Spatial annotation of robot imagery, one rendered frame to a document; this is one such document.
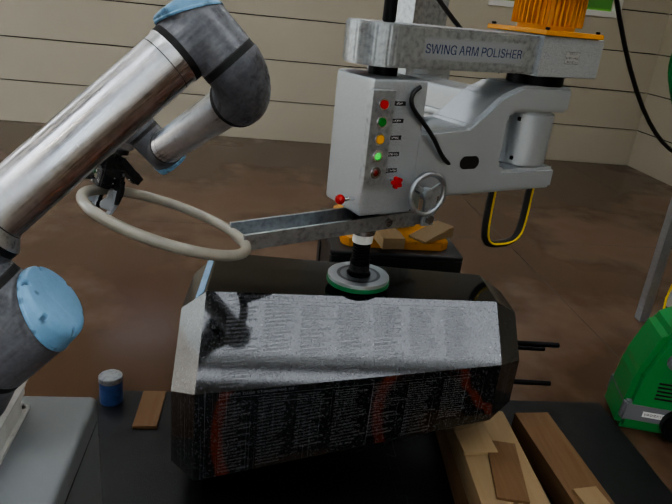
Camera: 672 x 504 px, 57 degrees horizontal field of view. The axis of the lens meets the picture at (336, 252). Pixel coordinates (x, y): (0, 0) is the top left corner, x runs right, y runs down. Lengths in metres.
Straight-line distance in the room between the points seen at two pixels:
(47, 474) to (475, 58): 1.60
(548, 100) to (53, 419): 1.81
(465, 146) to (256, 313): 0.88
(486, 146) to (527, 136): 0.22
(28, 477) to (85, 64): 7.27
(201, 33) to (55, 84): 7.34
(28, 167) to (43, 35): 7.31
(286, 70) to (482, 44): 6.15
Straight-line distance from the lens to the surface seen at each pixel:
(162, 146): 1.63
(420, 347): 2.10
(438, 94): 2.59
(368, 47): 1.86
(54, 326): 1.17
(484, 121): 2.15
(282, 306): 2.05
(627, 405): 3.24
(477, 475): 2.36
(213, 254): 1.60
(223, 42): 1.19
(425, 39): 1.92
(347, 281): 2.08
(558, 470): 2.71
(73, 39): 8.37
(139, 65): 1.18
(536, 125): 2.35
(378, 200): 1.95
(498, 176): 2.26
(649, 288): 4.43
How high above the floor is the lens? 1.73
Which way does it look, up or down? 22 degrees down
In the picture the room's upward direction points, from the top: 6 degrees clockwise
